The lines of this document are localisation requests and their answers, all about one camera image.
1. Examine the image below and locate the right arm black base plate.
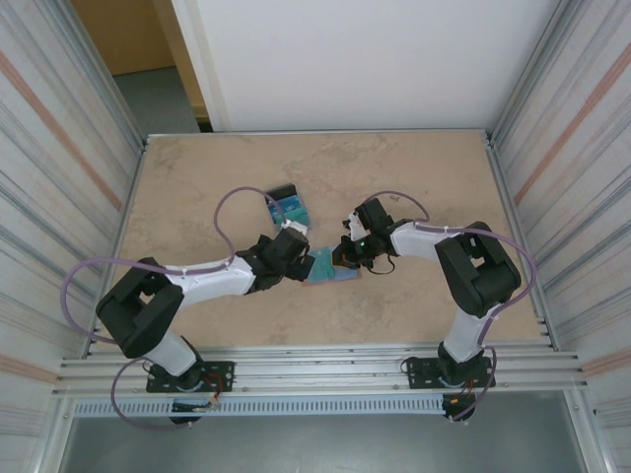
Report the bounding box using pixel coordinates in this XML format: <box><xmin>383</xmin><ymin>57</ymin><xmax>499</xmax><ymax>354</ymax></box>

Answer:
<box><xmin>402</xmin><ymin>358</ymin><xmax>494</xmax><ymax>391</ymax></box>

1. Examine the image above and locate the teal and black box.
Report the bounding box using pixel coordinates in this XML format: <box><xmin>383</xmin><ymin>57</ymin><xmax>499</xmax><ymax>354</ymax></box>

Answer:
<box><xmin>262</xmin><ymin>182</ymin><xmax>314</xmax><ymax>238</ymax></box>

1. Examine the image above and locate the black plastic card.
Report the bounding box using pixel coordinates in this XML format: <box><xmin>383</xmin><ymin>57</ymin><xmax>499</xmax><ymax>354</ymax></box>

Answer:
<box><xmin>263</xmin><ymin>182</ymin><xmax>301</xmax><ymax>204</ymax></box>

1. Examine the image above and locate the teal plastic card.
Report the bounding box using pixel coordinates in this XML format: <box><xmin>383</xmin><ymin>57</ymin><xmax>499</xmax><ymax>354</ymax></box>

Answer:
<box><xmin>306</xmin><ymin>247</ymin><xmax>339</xmax><ymax>284</ymax></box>
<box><xmin>275</xmin><ymin>210</ymin><xmax>312</xmax><ymax>228</ymax></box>

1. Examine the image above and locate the blue VIP card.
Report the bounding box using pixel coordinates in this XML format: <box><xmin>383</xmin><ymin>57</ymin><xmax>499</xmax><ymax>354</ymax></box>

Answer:
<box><xmin>267</xmin><ymin>195</ymin><xmax>305</xmax><ymax>221</ymax></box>

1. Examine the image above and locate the aluminium rail frame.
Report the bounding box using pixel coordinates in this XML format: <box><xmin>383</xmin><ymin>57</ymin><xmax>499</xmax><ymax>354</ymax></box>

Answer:
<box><xmin>56</xmin><ymin>342</ymin><xmax>591</xmax><ymax>398</ymax></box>

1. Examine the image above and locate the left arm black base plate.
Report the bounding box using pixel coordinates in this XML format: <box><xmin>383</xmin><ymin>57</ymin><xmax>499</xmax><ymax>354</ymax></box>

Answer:
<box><xmin>146</xmin><ymin>361</ymin><xmax>236</xmax><ymax>394</ymax></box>

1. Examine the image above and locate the grey slotted cable duct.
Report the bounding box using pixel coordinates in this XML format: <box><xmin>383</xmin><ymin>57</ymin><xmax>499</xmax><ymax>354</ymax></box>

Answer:
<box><xmin>72</xmin><ymin>396</ymin><xmax>446</xmax><ymax>418</ymax></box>

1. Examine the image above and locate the small circuit board with wires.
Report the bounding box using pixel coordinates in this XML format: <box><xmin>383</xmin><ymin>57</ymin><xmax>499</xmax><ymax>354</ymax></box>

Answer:
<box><xmin>171</xmin><ymin>397</ymin><xmax>222</xmax><ymax>414</ymax></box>

